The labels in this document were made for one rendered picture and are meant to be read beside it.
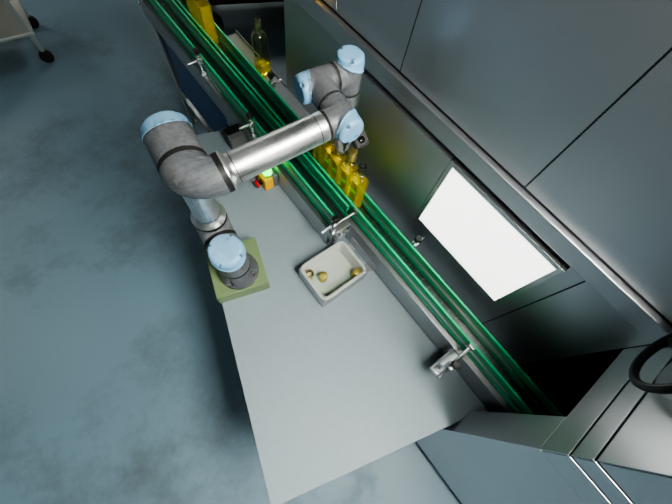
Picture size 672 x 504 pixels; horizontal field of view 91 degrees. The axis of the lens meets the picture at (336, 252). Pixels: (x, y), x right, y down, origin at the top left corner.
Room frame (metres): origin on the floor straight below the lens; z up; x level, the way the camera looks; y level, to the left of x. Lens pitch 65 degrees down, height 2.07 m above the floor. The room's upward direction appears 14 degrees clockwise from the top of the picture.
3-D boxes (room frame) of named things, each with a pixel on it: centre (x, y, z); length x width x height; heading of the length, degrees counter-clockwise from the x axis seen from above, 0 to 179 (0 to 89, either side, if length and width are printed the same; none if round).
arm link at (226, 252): (0.39, 0.36, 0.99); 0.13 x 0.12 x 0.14; 44
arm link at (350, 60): (0.81, 0.09, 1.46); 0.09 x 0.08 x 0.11; 134
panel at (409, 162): (0.75, -0.26, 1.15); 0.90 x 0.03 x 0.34; 50
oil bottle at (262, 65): (1.41, 0.57, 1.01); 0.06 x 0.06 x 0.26; 63
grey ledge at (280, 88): (1.32, 0.47, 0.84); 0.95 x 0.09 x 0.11; 50
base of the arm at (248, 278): (0.39, 0.35, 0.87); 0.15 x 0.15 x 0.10
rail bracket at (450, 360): (0.23, -0.47, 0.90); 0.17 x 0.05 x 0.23; 140
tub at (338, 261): (0.49, -0.01, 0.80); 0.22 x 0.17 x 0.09; 140
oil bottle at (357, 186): (0.78, -0.02, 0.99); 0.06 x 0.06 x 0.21; 50
